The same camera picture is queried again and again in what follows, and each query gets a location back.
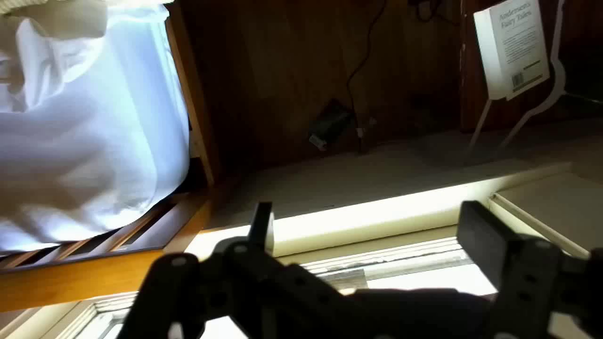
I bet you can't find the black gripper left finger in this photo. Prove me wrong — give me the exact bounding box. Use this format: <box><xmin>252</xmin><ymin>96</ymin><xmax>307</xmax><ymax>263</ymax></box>
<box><xmin>118</xmin><ymin>199</ymin><xmax>316</xmax><ymax>339</ymax></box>

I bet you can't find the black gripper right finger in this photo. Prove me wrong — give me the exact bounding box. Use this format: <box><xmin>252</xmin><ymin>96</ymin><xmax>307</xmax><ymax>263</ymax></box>
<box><xmin>456</xmin><ymin>199</ymin><xmax>603</xmax><ymax>339</ymax></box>

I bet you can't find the black power adapter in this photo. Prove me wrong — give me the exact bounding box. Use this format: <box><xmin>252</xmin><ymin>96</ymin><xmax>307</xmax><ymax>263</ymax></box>
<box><xmin>305</xmin><ymin>98</ymin><xmax>354</xmax><ymax>152</ymax></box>

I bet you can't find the white fitted mattress sheet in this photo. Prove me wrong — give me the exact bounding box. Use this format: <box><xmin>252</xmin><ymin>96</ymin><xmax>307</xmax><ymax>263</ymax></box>
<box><xmin>0</xmin><ymin>2</ymin><xmax>192</xmax><ymax>252</ymax></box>

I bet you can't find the white paperback book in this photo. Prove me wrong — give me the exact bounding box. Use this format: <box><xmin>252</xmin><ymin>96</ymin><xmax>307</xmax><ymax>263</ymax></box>
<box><xmin>471</xmin><ymin>0</ymin><xmax>552</xmax><ymax>103</ymax></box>

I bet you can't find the white crumpled duvet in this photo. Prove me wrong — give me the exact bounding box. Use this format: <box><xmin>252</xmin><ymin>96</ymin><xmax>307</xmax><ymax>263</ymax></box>
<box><xmin>0</xmin><ymin>0</ymin><xmax>111</xmax><ymax>115</ymax></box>

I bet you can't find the wooden bunk bed frame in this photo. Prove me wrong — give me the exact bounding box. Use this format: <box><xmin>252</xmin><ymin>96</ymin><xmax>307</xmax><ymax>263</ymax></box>
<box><xmin>0</xmin><ymin>0</ymin><xmax>222</xmax><ymax>314</ymax></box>

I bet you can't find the thin black power cable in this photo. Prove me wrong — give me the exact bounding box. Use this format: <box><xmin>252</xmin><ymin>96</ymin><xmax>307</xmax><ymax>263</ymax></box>
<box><xmin>341</xmin><ymin>0</ymin><xmax>392</xmax><ymax>120</ymax></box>

